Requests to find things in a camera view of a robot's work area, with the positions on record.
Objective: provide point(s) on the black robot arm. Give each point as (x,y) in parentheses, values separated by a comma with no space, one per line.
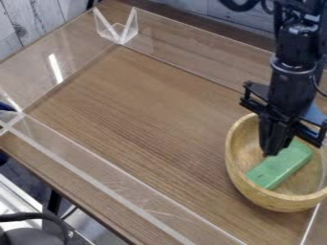
(300,29)

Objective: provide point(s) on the green rectangular block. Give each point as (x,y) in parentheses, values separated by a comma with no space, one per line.
(271,172)

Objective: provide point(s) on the clear acrylic corner bracket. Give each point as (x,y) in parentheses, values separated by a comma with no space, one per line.
(118,33)

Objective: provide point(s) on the light wooden bowl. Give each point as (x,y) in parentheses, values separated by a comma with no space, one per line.
(304,187)

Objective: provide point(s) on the clear acrylic tray wall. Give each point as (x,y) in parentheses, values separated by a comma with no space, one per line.
(134,210)

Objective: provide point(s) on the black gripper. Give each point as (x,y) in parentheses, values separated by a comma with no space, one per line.
(284,106)

